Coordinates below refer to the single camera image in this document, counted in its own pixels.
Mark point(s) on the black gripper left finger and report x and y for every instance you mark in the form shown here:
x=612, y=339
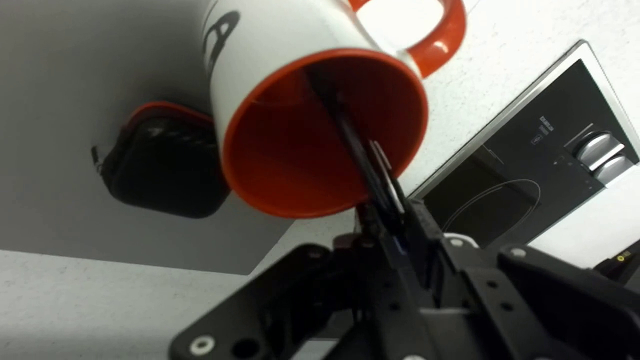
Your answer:
x=366, y=294

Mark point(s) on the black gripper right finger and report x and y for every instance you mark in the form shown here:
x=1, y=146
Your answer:
x=525, y=305

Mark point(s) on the black red-trimmed pouch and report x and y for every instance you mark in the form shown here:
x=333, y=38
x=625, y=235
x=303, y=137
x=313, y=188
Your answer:
x=164, y=159

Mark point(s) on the dark blue pen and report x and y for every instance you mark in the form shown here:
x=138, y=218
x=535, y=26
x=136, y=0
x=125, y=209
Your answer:
x=384, y=215

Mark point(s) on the white and orange mug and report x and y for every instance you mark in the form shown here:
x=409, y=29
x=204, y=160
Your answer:
x=279, y=146

